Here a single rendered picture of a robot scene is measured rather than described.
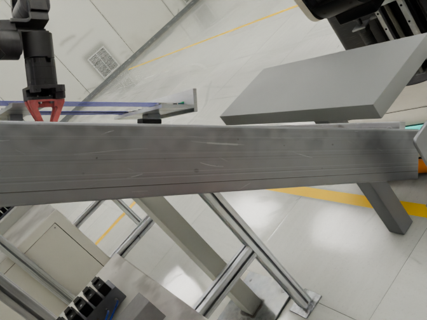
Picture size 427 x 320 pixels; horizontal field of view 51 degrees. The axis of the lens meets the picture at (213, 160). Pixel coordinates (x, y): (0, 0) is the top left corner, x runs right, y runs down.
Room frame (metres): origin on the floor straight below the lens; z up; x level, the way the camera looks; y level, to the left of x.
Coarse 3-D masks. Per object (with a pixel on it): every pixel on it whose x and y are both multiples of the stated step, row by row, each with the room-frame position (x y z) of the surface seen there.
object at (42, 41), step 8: (24, 32) 0.95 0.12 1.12; (32, 32) 0.94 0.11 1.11; (40, 32) 0.94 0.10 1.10; (48, 32) 0.96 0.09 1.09; (24, 40) 0.95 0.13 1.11; (32, 40) 0.94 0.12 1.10; (40, 40) 0.94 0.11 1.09; (48, 40) 0.95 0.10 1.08; (24, 48) 0.95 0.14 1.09; (32, 48) 0.94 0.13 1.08; (40, 48) 0.94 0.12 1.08; (48, 48) 0.95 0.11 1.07; (24, 56) 0.95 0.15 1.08; (32, 56) 0.94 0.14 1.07; (40, 56) 0.93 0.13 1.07; (48, 56) 0.94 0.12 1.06
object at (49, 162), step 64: (0, 128) 0.34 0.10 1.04; (64, 128) 0.35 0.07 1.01; (128, 128) 0.36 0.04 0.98; (192, 128) 0.38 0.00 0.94; (256, 128) 0.39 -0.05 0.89; (320, 128) 0.41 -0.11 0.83; (384, 128) 0.44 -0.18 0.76; (0, 192) 0.32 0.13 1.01; (64, 192) 0.34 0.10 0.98; (128, 192) 0.35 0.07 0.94; (192, 192) 0.36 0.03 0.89
